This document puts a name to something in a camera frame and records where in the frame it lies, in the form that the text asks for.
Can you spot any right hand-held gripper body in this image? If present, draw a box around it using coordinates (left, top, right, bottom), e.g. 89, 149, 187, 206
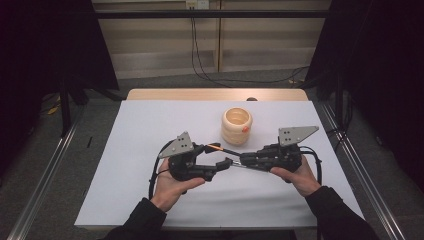
263, 125, 320, 174

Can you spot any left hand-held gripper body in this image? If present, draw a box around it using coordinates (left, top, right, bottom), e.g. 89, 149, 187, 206
158, 131, 219, 183

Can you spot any beige ribbed holder cup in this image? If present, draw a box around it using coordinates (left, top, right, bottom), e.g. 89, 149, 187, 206
220, 106, 254, 146

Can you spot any person's right hand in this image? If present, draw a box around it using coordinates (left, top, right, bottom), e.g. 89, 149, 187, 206
269, 154, 322, 198

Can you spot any person's left hand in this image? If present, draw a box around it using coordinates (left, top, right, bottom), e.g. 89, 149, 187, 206
150, 158, 206, 213

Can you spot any white table cover sheet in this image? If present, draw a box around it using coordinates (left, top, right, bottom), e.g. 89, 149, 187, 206
73, 99, 364, 231

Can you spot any black metal stand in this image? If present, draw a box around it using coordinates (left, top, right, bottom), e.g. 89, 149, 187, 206
334, 69, 344, 129
59, 76, 73, 136

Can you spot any black curtain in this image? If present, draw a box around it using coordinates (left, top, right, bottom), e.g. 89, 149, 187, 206
304, 0, 424, 181
0, 0, 119, 174

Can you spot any left hand-held gripper cable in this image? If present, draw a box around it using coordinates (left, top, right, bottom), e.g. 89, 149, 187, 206
148, 139, 176, 201

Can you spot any hand-held gripper cable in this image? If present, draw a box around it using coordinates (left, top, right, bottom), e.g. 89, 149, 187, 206
148, 139, 176, 201
298, 145, 324, 186

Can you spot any right hand-held gripper cable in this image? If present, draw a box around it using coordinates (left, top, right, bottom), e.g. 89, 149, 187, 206
298, 145, 324, 186

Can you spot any black wall cable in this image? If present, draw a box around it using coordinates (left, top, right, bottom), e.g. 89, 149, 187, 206
190, 6, 311, 86

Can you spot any aluminium floor rail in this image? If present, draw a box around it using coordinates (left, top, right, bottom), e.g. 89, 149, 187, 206
319, 103, 406, 240
6, 109, 84, 240

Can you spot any white wall socket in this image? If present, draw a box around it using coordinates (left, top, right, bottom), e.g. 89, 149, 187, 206
185, 0, 210, 10

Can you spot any black horizontal frame bar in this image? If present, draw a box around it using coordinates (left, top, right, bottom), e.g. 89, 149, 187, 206
94, 9, 331, 19

